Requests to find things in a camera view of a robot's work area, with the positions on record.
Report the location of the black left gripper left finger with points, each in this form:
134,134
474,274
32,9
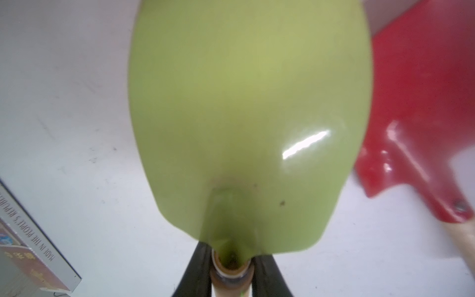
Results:
196,281

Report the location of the green trowel wooden handle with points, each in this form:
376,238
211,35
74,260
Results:
248,118

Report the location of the red shovel wooden handle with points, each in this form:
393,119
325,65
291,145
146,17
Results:
423,112

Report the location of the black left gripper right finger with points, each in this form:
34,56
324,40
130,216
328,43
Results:
268,280

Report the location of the red brown book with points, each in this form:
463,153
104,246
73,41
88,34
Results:
31,251

